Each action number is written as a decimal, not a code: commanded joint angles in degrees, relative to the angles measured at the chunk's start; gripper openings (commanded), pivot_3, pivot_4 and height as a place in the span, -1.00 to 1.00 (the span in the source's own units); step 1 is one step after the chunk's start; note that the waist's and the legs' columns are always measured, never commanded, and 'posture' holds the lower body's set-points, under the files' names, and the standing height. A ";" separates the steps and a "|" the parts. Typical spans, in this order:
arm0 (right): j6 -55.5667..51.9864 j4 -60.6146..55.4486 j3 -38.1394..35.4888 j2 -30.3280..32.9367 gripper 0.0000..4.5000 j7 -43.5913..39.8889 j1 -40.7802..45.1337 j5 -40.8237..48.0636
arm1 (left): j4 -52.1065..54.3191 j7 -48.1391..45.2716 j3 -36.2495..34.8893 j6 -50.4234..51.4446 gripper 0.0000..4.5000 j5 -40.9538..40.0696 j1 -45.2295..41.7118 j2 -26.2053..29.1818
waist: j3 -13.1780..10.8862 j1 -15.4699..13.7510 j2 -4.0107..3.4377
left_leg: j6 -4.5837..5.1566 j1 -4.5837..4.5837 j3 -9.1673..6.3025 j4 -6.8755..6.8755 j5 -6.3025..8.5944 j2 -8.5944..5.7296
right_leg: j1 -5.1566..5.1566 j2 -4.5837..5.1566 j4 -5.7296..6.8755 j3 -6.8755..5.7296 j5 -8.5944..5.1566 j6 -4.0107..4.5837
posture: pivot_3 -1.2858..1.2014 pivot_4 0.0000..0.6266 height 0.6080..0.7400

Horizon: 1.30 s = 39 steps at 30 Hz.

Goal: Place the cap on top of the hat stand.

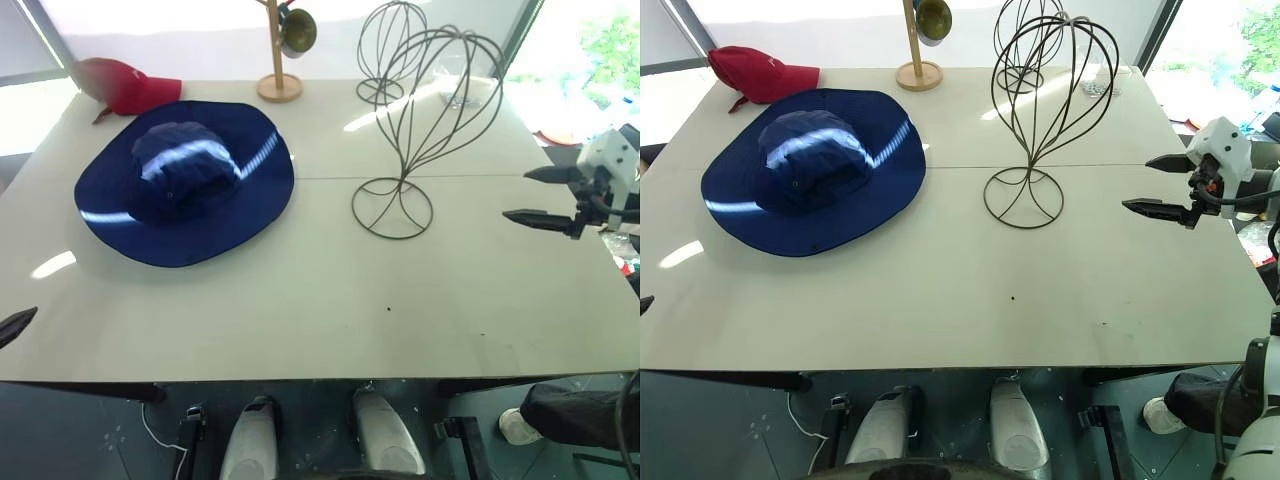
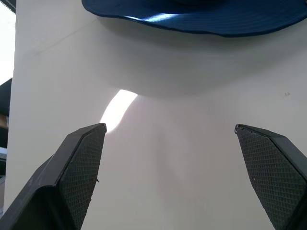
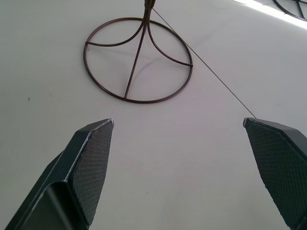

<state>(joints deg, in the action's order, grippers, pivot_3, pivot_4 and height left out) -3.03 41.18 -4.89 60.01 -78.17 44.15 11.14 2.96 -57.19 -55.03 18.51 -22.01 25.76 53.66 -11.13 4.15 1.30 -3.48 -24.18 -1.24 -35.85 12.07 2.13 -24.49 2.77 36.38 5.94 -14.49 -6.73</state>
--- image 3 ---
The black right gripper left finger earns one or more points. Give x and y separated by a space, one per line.
79 177

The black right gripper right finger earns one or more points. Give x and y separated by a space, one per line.
280 165

